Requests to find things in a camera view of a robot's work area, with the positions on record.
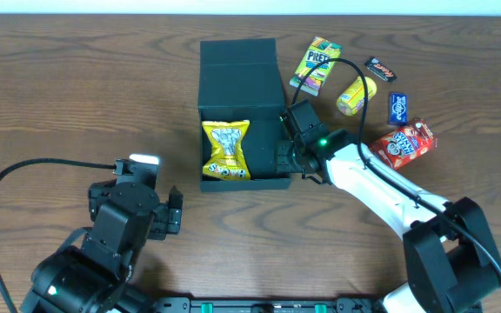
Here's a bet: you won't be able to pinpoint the green Pretz snack box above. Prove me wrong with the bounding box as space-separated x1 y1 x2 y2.
290 37 344 96

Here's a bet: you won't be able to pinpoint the black box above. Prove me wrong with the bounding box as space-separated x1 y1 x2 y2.
197 38 292 192

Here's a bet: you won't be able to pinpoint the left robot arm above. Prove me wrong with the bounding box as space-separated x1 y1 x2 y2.
20 174 184 313

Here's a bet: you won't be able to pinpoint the yellow candy tube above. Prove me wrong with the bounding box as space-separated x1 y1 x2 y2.
336 77 377 116

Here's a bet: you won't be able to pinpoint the yellow Hacks candy bag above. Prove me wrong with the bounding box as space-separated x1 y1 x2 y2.
202 120 251 181

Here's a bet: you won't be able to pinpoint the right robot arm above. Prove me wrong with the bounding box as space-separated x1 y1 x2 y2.
276 100 501 312

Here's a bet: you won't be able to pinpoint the blue Eclipse mint pack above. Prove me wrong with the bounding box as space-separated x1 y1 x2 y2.
388 92 408 126

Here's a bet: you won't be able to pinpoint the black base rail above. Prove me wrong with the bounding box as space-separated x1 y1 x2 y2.
150 297 388 313

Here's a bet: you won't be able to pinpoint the red Hello Panda box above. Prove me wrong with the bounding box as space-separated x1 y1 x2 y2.
369 118 438 170

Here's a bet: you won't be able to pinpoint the black Mars chocolate bar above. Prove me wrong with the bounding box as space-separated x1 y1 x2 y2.
364 57 397 83

